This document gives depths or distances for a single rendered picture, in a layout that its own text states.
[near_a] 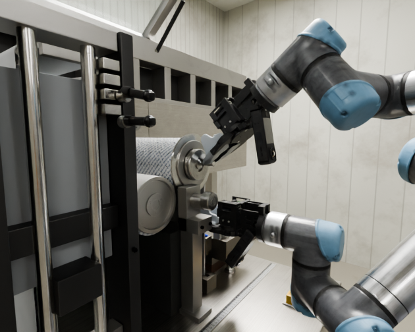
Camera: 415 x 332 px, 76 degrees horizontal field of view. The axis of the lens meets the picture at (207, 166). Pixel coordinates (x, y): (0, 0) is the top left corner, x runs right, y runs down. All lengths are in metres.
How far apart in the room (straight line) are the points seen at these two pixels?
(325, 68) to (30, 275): 0.48
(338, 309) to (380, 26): 2.83
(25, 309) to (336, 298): 0.49
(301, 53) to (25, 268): 0.49
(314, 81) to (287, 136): 2.74
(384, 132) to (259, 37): 1.74
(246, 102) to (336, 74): 0.19
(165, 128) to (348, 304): 0.79
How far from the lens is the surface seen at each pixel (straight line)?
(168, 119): 1.05
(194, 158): 0.61
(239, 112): 0.57
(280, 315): 0.73
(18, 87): 0.33
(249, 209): 0.64
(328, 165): 3.07
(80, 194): 0.35
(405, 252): 0.55
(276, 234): 0.59
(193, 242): 0.62
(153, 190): 0.56
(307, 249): 0.57
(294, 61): 0.51
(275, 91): 0.52
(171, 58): 1.11
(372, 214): 3.07
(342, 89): 0.45
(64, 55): 0.44
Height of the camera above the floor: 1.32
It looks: 7 degrees down
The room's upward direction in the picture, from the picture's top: straight up
